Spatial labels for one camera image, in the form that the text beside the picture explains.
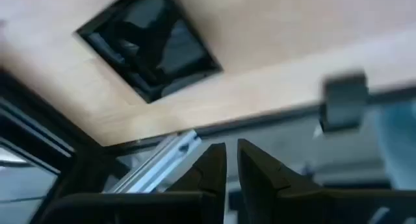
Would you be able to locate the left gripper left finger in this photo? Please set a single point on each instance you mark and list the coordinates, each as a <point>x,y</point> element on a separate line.
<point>201,191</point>

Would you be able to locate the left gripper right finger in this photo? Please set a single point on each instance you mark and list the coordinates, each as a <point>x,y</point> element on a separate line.
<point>276,201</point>

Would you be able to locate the silver aluminium extrusion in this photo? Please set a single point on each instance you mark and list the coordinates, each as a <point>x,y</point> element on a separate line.
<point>156,165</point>

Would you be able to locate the grey metal block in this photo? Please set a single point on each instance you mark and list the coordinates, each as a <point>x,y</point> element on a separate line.
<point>344,100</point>

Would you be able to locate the small square black plate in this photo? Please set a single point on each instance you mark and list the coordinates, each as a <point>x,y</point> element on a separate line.
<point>149,45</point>

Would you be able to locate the black table frame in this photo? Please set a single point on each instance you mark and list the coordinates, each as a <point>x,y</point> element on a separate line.
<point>39,126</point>

